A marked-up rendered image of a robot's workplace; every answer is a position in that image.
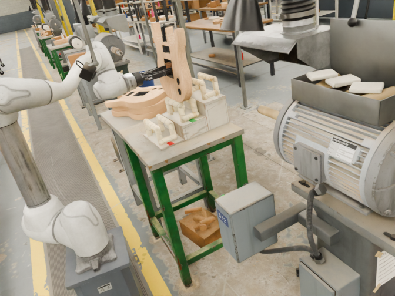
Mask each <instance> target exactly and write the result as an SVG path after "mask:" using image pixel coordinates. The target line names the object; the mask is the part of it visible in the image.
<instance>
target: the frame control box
mask: <svg viewBox="0 0 395 296"><path fill-rule="evenodd" d="M215 206H216V212H217V218H218V222H219V227H220V233H221V237H222V243H223V246H224V248H225V249H226V250H227V251H228V253H229V254H230V255H231V256H232V257H233V258H234V259H235V260H236V261H237V263H241V262H242V261H244V260H246V259H248V258H249V257H251V256H253V255H255V254H257V253H262V254H275V253H284V252H289V251H308V252H309V253H310V257H311V258H312V261H315V260H314V256H313V255H314V254H313V252H312V249H311V247H309V246H306V245H295V246H290V247H282V248H273V249H265V248H268V247H269V246H271V245H273V244H274V243H276V242H278V237H277V234H275V235H273V236H272V237H270V238H268V239H266V240H265V241H262V242H261V241H260V240H259V239H258V238H257V237H255V234H254V229H253V227H254V226H256V225H258V224H260V223H262V222H264V221H265V220H267V219H269V218H271V217H273V216H275V215H276V213H275V201H274V194H273V193H272V192H271V191H270V190H268V189H267V188H265V187H264V186H263V185H261V184H260V183H258V182H257V181H253V182H251V183H249V184H247V185H245V186H243V187H240V188H238V189H236V190H234V191H231V192H230V193H228V194H225V195H224V196H221V197H219V198H217V199H215Z"/></svg>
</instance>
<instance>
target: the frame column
mask: <svg viewBox="0 0 395 296"><path fill-rule="evenodd" d="M313 208H314V210H315V212H316V213H317V216H318V217H320V218H321V219H322V220H324V221H325V222H327V223H329V224H330V225H331V226H333V227H334V228H336V229H337V230H339V231H340V241H339V242H337V243H336V244H334V245H332V246H329V245H328V244H327V243H325V242H324V241H323V240H321V239H320V238H318V236H317V249H320V248H322V247H324V248H325V249H327V250H328V251H330V252H331V253H332V254H333V255H335V256H336V257H337V258H339V259H340V260H341V261H343V262H344V263H345V264H347V265H348V266H349V267H350V268H352V269H353V270H355V272H357V273H358V274H360V276H361V277H360V296H395V257H393V256H392V255H390V254H389V253H387V252H386V251H384V250H382V249H381V248H380V247H378V246H376V245H375V244H373V243H372V242H371V241H369V240H367V239H366V238H364V237H363V236H361V235H360V234H358V233H357V232H355V231H353V230H352V229H350V228H349V227H348V226H346V225H344V224H343V223H341V222H340V221H338V220H336V219H335V218H334V217H332V216H331V215H329V214H327V213H326V212H324V211H323V210H321V209H320V208H318V207H317V206H315V205H314V204H313Z"/></svg>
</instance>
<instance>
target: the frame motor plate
mask: <svg viewBox="0 0 395 296"><path fill-rule="evenodd" d="M291 187H292V191H294V192H295V193H297V194H298V195H300V196H301V197H303V198H304V199H306V200H307V197H308V194H309V191H310V190H311V189H312V188H314V187H315V186H314V185H313V184H311V183H309V182H308V181H306V180H304V179H303V178H300V179H298V180H296V181H294V182H292V183H291ZM313 204H314V205H315V206H317V207H318V208H320V209H321V210H323V211H324V212H326V213H327V214H329V215H331V216H332V217H334V218H335V219H336V220H338V221H340V222H341V223H343V224H344V225H346V226H348V227H349V228H350V229H352V230H353V231H355V232H357V233H358V234H360V235H361V236H363V237H364V238H366V239H367V240H369V241H371V242H372V243H373V244H375V245H376V246H378V247H380V248H381V249H382V250H384V251H386V252H387V253H389V254H390V255H392V256H393V257H395V216H394V217H385V216H382V215H380V214H378V213H376V212H375V211H374V212H372V213H371V214H369V215H368V216H365V215H364V214H362V213H361V212H359V211H357V210H355V209H354V208H352V207H350V206H348V205H347V204H345V203H343V202H342V201H340V200H338V199H337V198H335V197H333V196H331V195H330V194H328V193H326V194H325V195H323V196H321V195H319V196H315V195H314V200H313Z"/></svg>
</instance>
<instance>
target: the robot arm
mask: <svg viewBox="0 0 395 296"><path fill-rule="evenodd" d="M91 43H92V47H93V50H94V53H95V56H96V60H97V61H98V62H99V65H98V66H96V67H97V69H96V71H97V73H96V75H97V77H98V82H96V83H95V84H94V86H93V91H94V93H95V95H96V97H97V98H98V99H100V100H107V99H113V98H115V97H118V96H121V95H123V94H124V93H126V92H129V91H131V90H134V89H136V87H139V86H142V85H143V81H151V80H154V79H157V78H161V77H164V76H166V75H167V74H170V73H172V67H169V68H166V65H164V66H161V67H156V68H153V69H150V70H147V71H144V72H141V73H139V72H135V73H127V74H124V75H121V76H119V74H118V73H117V71H116V69H115V65H114V62H113V60H112V57H111V55H110V53H109V51H108V50H107V48H106V46H105V45H104V44H103V43H101V42H98V41H93V42H91ZM77 60H79V61H80V62H81V63H83V64H85V62H88V63H90V64H91V62H92V59H91V53H90V50H89V47H88V46H87V48H86V54H85V55H82V56H80V57H79V58H77ZM80 72H81V68H80V67H78V66H77V64H76V61H75V63H74V64H73V66H72V68H71V69H70V71H69V73H68V74H67V76H66V78H65V80H64V81H63V82H61V83H56V82H50V81H47V80H42V79H32V78H27V79H24V78H0V151H1V153H2V155H3V157H4V159H5V161H6V163H7V165H8V167H9V169H10V171H11V173H12V176H13V178H14V180H15V182H16V184H17V186H18V188H19V190H20V192H21V194H22V197H23V198H24V200H25V203H26V204H25V207H24V210H23V214H24V215H23V217H22V222H21V226H22V229H23V231H24V233H25V234H26V235H27V236H28V237H29V238H31V239H33V240H36V241H40V242H43V243H51V244H63V245H65V246H67V247H69V248H71V249H73V250H74V251H75V253H76V263H77V266H76V270H75V271H76V273H77V274H82V273H83V272H85V271H86V270H90V269H91V268H93V270H94V272H95V273H97V272H99V271H100V267H101V265H102V264H105V263H108V262H111V261H115V260H116V259H117V258H118V256H117V255H116V253H115V249H114V245H113V234H107V231H106V228H105V225H104V223H103V220H102V218H101V216H100V214H99V213H98V211H97V209H96V208H94V206H93V205H91V204H90V203H88V202H87V201H74V202H72V203H70V204H68V205H67V206H64V205H63V204H62V203H61V201H60V200H59V199H58V198H57V196H54V195H52V194H49V191H48V189H47V188H46V185H45V183H44V180H43V178H42V176H41V174H40V171H39V169H38V167H37V165H36V162H35V160H34V157H33V155H32V153H31V151H30V149H29V146H28V144H27V142H26V140H25V137H24V134H23V133H22V130H21V128H20V126H19V123H18V121H17V120H18V116H19V113H18V112H19V111H23V110H27V109H32V108H37V107H41V106H45V105H48V104H51V103H53V102H56V101H59V100H62V99H65V98H67V97H69V96H70V95H71V94H73V92H74V91H75V90H76V89H77V87H78V85H79V82H80V81H81V78H80V77H79V74H80Z"/></svg>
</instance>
